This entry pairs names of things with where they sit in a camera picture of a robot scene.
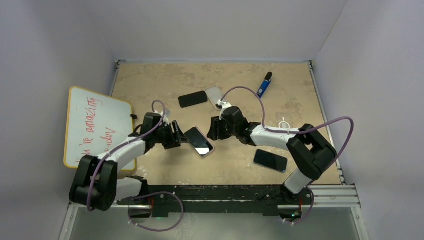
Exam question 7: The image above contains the whiteboard with yellow frame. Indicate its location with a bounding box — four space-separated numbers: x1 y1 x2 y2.
63 86 134 169

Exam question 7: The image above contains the blue marker black cap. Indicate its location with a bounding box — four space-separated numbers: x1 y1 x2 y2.
256 72 273 99

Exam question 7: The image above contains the purple cable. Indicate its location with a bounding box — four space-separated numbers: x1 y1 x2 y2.
86 100 184 232
219 86 355 226

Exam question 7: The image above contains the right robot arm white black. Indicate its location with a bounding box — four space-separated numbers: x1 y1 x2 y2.
207 106 337 204

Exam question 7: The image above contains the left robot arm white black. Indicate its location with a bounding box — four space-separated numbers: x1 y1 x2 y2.
69 112 188 212

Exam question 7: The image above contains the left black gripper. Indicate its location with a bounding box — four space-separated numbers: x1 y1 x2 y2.
153 121 188 150

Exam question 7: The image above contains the black phone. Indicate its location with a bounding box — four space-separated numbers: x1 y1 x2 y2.
184 126 215 157

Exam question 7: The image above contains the black phone face down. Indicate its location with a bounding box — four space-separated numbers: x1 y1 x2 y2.
178 90 208 108

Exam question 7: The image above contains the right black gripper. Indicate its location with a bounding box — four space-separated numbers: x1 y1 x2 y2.
207 116 239 142

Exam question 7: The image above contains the dark blue phone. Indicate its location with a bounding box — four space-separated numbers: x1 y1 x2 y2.
253 149 288 173

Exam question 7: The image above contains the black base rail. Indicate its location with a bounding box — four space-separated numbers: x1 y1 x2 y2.
117 184 313 219

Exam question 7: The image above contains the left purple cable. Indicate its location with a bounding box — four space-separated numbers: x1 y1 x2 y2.
86 100 184 232

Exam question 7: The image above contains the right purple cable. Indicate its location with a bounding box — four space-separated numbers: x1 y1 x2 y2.
219 86 355 226

